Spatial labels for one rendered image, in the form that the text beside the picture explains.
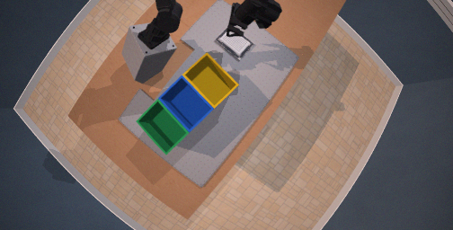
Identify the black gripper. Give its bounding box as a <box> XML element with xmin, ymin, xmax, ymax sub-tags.
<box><xmin>226</xmin><ymin>3</ymin><xmax>252</xmax><ymax>37</ymax></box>

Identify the green bin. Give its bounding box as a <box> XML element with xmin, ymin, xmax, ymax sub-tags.
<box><xmin>137</xmin><ymin>99</ymin><xmax>190</xmax><ymax>155</ymax></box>

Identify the blue bin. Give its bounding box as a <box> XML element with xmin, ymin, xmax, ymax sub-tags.
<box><xmin>158</xmin><ymin>75</ymin><xmax>214</xmax><ymax>132</ymax></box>

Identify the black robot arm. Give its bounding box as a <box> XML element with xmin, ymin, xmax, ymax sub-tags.
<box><xmin>138</xmin><ymin>0</ymin><xmax>282</xmax><ymax>49</ymax></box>

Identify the white well plate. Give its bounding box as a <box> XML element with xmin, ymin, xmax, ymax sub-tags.
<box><xmin>220</xmin><ymin>33</ymin><xmax>250</xmax><ymax>55</ymax></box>

